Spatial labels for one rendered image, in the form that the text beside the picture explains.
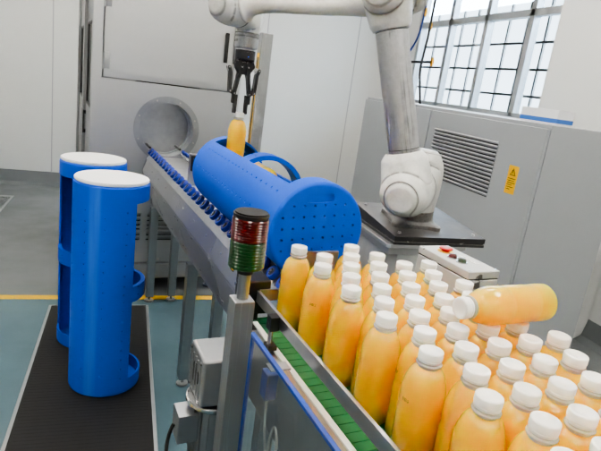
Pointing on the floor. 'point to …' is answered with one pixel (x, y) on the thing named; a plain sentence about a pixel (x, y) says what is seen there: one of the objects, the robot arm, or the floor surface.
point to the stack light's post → (233, 373)
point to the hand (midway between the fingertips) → (240, 104)
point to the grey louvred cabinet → (509, 195)
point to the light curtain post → (260, 90)
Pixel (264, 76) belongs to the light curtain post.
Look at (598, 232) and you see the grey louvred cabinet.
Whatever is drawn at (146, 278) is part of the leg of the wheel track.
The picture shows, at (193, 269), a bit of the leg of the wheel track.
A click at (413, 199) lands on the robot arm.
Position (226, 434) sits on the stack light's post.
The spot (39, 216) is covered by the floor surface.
